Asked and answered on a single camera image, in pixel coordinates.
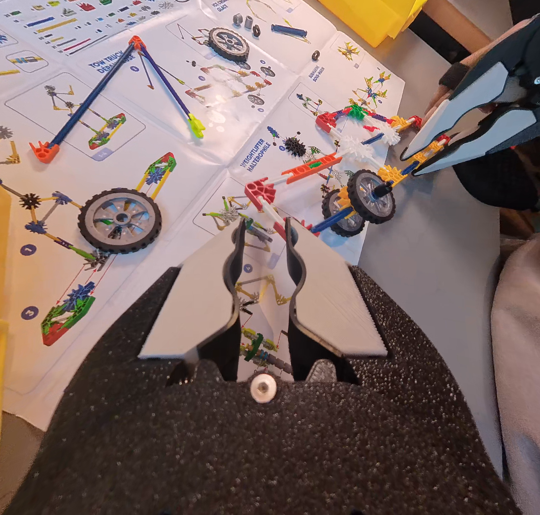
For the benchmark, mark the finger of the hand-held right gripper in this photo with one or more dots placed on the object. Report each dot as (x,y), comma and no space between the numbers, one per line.
(489,140)
(464,102)

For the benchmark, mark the colourful construction toy model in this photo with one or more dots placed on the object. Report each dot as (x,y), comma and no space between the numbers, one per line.
(312,167)

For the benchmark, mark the blue rod V-shaped assembly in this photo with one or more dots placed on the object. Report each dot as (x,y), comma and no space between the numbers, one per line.
(84,102)

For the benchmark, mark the small black connector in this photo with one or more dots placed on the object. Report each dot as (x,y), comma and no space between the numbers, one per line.
(256,30)

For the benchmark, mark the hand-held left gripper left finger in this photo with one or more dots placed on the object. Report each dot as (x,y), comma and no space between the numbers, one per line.
(190,313)

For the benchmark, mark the blue rod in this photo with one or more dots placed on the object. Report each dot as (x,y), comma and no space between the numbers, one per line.
(289,31)
(331,221)

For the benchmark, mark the printed instruction sheet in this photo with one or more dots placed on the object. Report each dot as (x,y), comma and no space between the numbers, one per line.
(211,144)

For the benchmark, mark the person's right hand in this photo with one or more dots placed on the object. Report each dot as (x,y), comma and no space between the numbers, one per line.
(447,85)

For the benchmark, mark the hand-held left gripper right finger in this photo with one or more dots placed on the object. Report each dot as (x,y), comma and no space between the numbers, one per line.
(337,313)

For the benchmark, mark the grey desk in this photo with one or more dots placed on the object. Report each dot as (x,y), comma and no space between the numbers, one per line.
(439,262)

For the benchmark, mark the small grey spacer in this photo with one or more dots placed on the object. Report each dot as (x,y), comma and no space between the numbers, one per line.
(249,22)
(239,19)

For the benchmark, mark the yellow plastic bin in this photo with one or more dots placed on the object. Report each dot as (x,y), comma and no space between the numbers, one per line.
(3,296)
(363,0)

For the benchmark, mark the black rounded object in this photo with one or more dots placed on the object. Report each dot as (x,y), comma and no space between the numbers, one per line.
(498,182)

